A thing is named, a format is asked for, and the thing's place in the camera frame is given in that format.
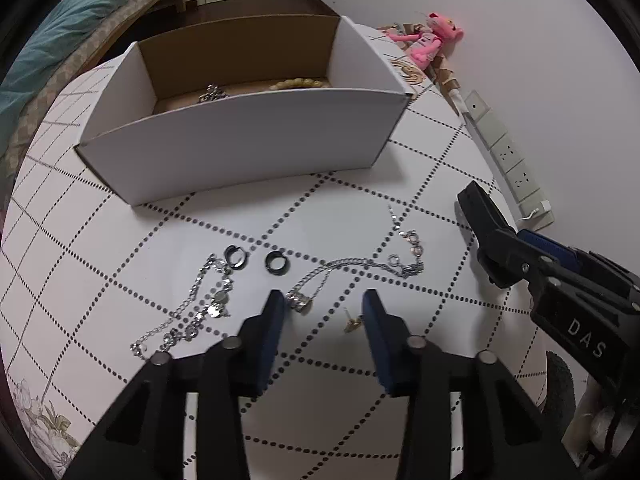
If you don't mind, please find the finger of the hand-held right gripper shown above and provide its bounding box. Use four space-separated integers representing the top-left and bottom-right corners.
455 180 533 289
516 228 640 302

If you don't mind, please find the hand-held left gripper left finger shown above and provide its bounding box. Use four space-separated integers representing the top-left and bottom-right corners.
62 289 287 480

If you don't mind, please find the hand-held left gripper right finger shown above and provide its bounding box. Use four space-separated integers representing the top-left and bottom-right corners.
363 288 583 480

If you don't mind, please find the silver pendant necklace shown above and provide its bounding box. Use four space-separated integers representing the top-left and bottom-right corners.
285 256 401 315

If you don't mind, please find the white cardboard box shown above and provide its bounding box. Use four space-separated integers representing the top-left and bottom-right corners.
75 14 415 207

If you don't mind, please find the black hoop earring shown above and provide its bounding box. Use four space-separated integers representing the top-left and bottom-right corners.
224 245 249 270
264 251 290 276

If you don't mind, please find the white power strip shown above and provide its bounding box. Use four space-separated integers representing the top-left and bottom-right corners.
460 89 556 226

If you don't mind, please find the white checked tablecloth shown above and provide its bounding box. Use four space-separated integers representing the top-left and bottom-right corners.
0 25 556 480

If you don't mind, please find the brown printed paper bag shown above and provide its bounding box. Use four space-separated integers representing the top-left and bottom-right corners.
377 22 463 106

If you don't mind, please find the pink plush toy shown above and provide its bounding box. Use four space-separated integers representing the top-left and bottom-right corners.
384 10 466 72

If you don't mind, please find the teal blanket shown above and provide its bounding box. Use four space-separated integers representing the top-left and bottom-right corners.
0 0 187 117

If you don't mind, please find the white plug with cable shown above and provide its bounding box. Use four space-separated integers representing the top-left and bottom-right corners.
517 200 552 222

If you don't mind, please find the silver disc chain bracelet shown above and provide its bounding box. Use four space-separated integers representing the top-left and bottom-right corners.
130 255 236 360

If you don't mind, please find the silver ring link bracelet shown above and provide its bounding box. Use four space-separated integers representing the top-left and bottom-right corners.
386 204 426 278

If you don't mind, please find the silver chain jewelry piece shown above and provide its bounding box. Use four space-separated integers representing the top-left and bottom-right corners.
197 84 230 105

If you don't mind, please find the cream bead bracelet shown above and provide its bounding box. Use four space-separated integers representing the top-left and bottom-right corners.
269 76 332 92

